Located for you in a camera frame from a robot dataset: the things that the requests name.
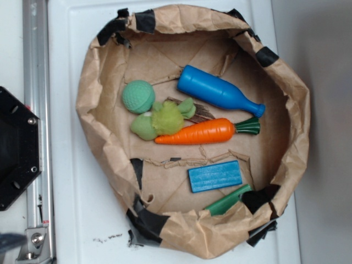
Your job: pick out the green dimpled ball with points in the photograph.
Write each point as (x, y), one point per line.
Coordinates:
(138, 96)

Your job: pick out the green plush toy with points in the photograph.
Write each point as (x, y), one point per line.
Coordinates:
(166, 118)

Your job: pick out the brown wood bark piece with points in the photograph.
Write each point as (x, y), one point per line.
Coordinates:
(195, 113)

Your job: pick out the orange plastic toy carrot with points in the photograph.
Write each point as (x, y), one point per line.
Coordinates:
(210, 132)

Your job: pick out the blue plastic toy bottle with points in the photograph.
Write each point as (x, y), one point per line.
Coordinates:
(216, 91)

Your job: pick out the blue rectangular block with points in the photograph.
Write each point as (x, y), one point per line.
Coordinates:
(215, 176)

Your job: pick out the green plastic stick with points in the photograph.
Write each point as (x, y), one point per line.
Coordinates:
(221, 206)

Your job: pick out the brown paper bag basket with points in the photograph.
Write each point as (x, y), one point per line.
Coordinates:
(151, 180)

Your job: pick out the white tray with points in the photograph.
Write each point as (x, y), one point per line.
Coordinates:
(89, 222)

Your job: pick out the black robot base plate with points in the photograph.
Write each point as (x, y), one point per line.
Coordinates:
(20, 148)

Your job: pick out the aluminium extrusion rail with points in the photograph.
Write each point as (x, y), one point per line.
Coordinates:
(40, 205)

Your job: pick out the metal corner bracket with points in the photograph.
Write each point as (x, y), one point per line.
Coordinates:
(36, 249)

